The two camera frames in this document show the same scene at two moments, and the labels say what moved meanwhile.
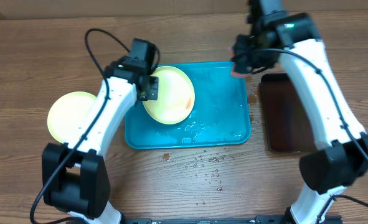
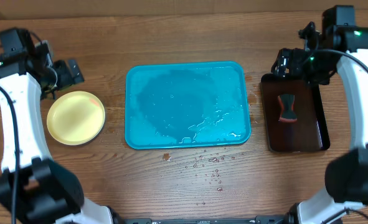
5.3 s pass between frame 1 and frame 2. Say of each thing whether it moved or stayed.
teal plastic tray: stayed
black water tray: stayed
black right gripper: moved
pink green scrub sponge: moved
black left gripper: moved
